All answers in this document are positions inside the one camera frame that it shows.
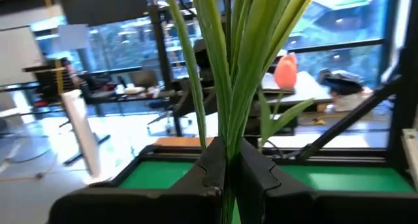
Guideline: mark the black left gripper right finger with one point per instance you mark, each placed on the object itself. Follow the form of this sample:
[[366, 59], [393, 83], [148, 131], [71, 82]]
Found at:
[[267, 201]]

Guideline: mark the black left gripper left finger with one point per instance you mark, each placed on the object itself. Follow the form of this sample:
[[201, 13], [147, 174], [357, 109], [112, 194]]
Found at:
[[196, 201]]

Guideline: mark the pink artificial tulip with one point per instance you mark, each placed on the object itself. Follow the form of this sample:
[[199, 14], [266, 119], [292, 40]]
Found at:
[[285, 72]]

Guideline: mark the white blossom spray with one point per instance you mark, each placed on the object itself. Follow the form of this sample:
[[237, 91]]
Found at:
[[248, 70]]

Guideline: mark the cluttered dark office desk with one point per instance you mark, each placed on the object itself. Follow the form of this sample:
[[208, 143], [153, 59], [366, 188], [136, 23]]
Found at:
[[137, 95]]

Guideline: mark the white floor-standing pole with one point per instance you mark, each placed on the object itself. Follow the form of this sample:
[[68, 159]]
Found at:
[[81, 132]]

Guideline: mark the black aluminium table frame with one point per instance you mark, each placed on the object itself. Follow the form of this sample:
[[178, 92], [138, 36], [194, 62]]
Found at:
[[405, 103]]

